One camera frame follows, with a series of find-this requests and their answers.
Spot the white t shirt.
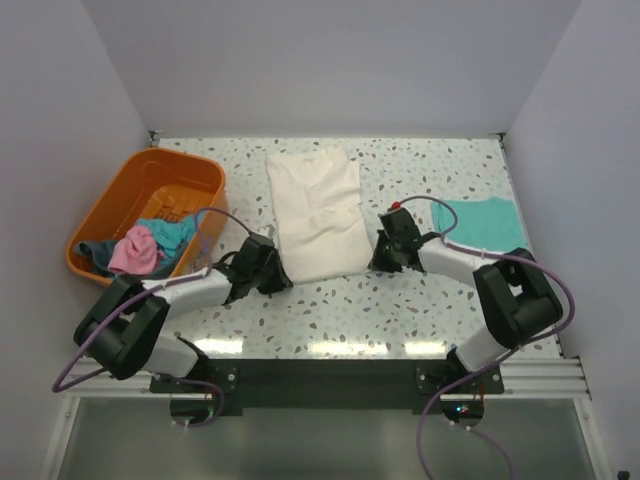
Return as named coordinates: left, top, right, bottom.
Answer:
left=266, top=147, right=373, bottom=284

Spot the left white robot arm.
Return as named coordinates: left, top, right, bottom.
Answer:
left=74, top=233, right=292, bottom=392

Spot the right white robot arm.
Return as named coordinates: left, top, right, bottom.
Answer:
left=369, top=207, right=563, bottom=393

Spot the teal t shirt in basket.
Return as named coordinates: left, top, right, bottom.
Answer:
left=136, top=215, right=196, bottom=260

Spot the folded teal t shirt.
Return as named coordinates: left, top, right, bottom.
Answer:
left=446, top=197, right=529, bottom=252

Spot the pink t shirt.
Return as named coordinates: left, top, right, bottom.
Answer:
left=108, top=225, right=165, bottom=276

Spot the orange plastic basket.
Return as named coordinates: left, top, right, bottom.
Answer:
left=66, top=147, right=228, bottom=287

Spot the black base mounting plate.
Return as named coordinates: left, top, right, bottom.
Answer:
left=149, top=357, right=506, bottom=429

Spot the dark grey t shirt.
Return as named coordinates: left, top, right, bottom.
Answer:
left=68, top=240, right=185, bottom=285

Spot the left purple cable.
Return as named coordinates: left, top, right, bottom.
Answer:
left=52, top=207, right=256, bottom=392

